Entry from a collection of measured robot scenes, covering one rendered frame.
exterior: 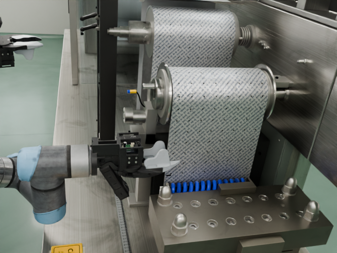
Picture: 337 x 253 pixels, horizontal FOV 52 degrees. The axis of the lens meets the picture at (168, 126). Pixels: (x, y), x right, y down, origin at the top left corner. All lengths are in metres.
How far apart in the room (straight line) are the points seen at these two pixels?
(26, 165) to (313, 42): 0.69
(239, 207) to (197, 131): 0.21
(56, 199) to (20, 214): 1.58
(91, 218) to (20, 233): 1.34
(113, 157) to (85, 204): 0.26
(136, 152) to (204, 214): 0.21
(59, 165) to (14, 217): 1.64
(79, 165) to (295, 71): 0.57
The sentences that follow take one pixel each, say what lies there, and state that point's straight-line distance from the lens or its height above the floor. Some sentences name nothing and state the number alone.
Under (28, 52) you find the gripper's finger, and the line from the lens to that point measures 1.27.
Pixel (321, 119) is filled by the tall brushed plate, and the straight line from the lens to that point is 0.85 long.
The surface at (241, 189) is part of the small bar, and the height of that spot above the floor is 1.04.
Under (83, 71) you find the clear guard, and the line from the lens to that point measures 1.82.
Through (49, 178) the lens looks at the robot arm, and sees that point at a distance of 0.81.
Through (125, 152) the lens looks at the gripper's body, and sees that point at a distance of 0.78.
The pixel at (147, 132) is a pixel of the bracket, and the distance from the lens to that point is 0.88.
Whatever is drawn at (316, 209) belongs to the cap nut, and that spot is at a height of 1.06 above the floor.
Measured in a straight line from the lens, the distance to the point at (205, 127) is 0.83.
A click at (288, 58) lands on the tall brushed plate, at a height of 1.33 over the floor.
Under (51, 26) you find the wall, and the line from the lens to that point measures 6.41.
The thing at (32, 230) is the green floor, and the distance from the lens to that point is 2.30.
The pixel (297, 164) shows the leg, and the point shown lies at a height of 0.97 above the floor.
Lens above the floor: 1.56
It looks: 27 degrees down
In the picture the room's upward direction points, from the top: 6 degrees clockwise
